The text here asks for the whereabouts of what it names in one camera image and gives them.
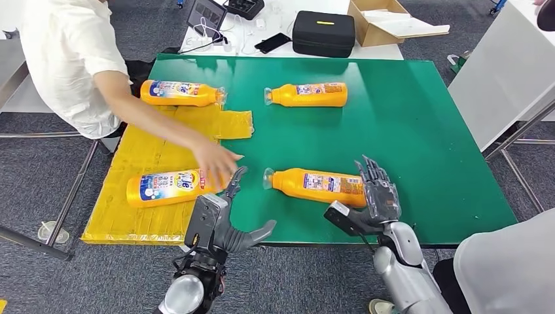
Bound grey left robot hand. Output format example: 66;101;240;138
214;166;278;254

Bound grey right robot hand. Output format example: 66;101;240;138
354;155;402;226

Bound handheld teleoperation controller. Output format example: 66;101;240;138
537;0;555;32

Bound orange detergent bottle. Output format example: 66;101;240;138
139;79;226;108
263;82;349;108
262;167;367;209
126;169;226;209

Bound yellow taped cardboard mat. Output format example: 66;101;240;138
80;101;255;246

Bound green topped table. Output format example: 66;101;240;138
147;52;518;250

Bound green bag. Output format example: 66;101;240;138
446;50;471;75

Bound white power strip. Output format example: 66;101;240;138
182;37;237;55

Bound white sheet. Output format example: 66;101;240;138
361;9;451;39

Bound black smartphone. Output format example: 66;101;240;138
254;32;292;56

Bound person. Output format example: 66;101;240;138
368;207;555;314
17;0;174;142

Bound white table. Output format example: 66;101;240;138
177;0;404;61

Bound tablet with dark screen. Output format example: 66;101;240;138
186;0;228;32

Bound black charger box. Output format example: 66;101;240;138
226;0;265;21

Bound black zip case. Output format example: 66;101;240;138
292;10;357;59

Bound open cardboard box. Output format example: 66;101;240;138
348;0;451;48

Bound clear plastic lid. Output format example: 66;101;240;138
35;220;70;245

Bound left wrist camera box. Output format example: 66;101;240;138
184;192;229;253

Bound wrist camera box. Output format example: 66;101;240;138
323;200;385;237
184;192;229;253

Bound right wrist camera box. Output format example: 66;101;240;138
323;200;385;237

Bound black cable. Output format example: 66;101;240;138
177;33;229;55

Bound metal frame legs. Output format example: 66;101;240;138
483;97;555;213
0;131;101;263

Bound white cable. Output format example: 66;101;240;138
191;16;227;44

